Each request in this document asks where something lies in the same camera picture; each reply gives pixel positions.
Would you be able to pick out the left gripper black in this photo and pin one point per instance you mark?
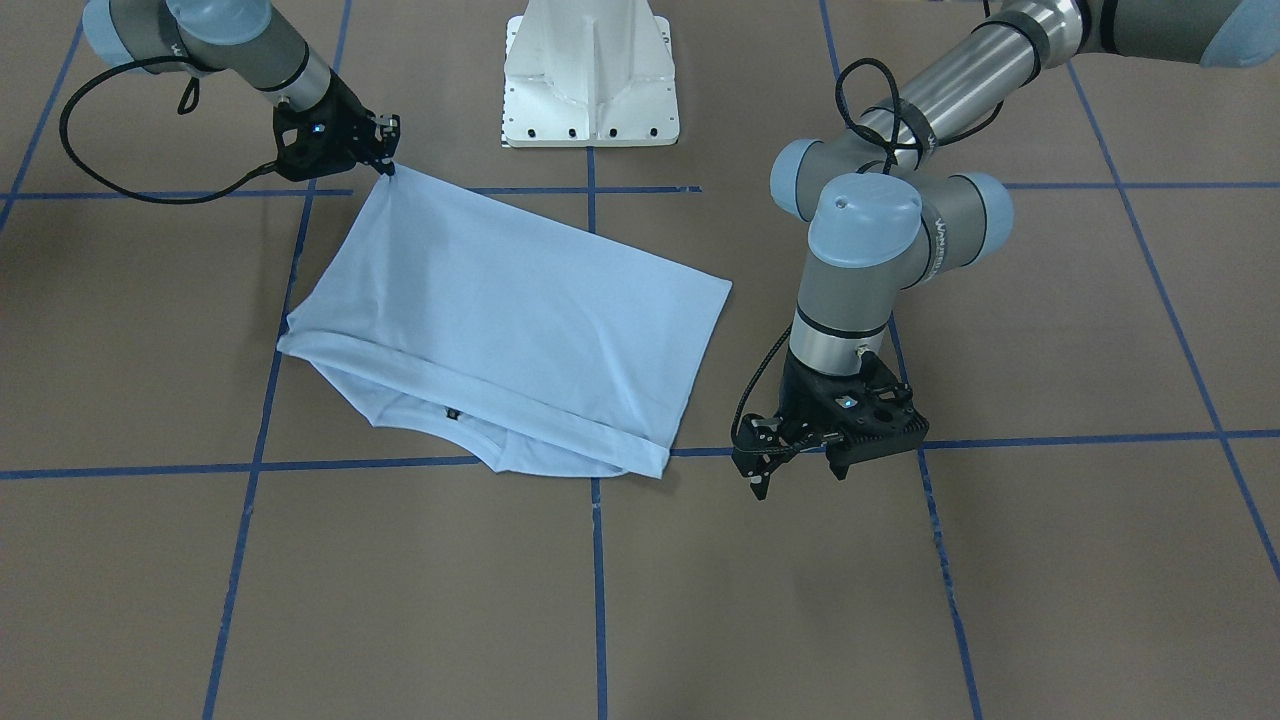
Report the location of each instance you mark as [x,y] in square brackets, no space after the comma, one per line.
[797,393]

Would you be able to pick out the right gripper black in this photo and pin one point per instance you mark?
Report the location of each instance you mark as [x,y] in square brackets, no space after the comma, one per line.
[347,118]

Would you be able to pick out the light blue t-shirt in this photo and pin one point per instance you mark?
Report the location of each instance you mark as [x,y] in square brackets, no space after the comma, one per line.
[537,347]

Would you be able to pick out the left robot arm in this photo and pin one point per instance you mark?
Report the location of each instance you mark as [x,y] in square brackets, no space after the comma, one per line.
[877,226]

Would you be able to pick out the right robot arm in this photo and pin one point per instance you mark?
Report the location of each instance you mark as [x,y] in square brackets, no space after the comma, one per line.
[250,38]

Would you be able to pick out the brown paper table cover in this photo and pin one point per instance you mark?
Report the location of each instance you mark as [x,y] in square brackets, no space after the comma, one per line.
[195,526]

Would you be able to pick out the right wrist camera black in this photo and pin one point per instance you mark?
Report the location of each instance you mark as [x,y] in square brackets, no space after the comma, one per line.
[307,144]

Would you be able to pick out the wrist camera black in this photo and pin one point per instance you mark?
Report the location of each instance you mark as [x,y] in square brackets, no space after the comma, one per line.
[307,144]
[869,414]

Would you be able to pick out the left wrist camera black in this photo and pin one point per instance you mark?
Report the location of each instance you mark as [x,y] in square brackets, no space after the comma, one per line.
[869,414]

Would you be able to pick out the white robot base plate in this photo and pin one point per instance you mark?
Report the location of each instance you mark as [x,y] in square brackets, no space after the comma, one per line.
[589,74]

